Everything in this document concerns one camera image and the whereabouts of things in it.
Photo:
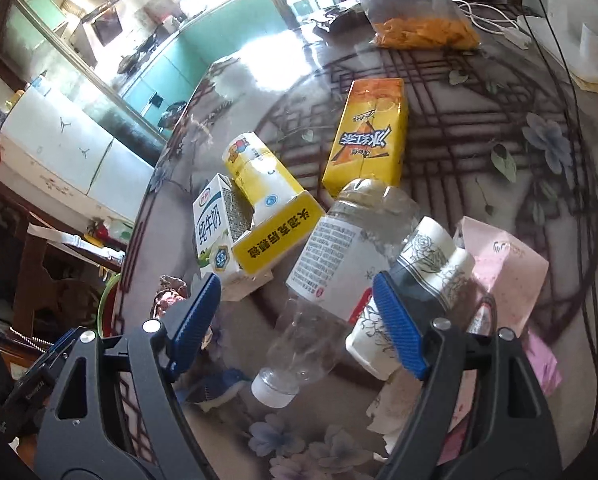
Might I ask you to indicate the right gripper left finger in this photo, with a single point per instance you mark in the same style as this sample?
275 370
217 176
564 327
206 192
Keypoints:
188 323

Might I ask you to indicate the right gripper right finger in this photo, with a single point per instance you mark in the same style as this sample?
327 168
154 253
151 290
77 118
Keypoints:
405 336

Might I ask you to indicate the pink music note carton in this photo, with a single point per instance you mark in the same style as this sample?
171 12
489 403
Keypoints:
501 292

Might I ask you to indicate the yellow medicine box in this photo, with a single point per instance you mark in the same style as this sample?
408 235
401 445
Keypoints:
283 213

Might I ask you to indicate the yellow iced tea carton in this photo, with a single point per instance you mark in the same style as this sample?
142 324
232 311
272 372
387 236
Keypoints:
370 139

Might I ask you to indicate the teal kitchen cabinets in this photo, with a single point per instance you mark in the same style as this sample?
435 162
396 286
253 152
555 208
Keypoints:
176 68

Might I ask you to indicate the crushed patterned paper cup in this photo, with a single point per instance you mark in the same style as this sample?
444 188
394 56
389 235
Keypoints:
431 274

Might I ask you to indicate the red bin green rim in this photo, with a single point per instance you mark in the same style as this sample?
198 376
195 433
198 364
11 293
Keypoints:
106 307

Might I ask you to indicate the clear plastic bottle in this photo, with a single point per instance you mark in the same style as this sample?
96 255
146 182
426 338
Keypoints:
361 235

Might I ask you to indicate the white milk carton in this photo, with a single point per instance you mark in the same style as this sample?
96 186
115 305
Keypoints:
222 214

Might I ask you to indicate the floral plastic tablecloth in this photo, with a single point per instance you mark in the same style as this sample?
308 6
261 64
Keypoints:
495 135

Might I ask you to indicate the white refrigerator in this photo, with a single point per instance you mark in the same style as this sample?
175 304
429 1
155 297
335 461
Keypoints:
61 151

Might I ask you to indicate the bag of orange snacks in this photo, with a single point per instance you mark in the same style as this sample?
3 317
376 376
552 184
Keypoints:
420 25

